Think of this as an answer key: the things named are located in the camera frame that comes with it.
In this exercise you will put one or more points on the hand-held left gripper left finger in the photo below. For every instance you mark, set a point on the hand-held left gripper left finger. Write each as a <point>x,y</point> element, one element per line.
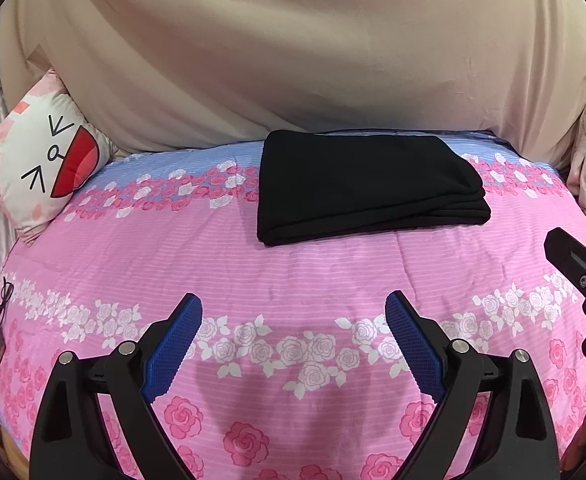
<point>173,345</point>

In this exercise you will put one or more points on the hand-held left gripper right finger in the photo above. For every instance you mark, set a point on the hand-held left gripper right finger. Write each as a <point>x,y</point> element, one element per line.
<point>415,345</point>

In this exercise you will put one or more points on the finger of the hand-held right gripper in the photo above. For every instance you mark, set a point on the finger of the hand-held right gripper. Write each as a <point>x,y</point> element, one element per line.
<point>570,257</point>

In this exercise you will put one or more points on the black pants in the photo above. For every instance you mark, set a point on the black pants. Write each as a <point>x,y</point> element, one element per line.
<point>363,185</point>

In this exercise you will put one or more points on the person's right hand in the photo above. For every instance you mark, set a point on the person's right hand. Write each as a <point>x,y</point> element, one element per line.
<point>585,425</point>

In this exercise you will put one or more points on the pink floral bedsheet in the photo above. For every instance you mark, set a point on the pink floral bedsheet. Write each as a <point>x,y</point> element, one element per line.
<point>298,280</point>

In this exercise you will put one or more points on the white cat face pillow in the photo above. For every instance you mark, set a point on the white cat face pillow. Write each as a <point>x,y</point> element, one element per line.
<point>43,160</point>

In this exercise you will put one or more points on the beige cloth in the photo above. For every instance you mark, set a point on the beige cloth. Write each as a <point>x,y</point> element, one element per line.
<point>298,50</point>

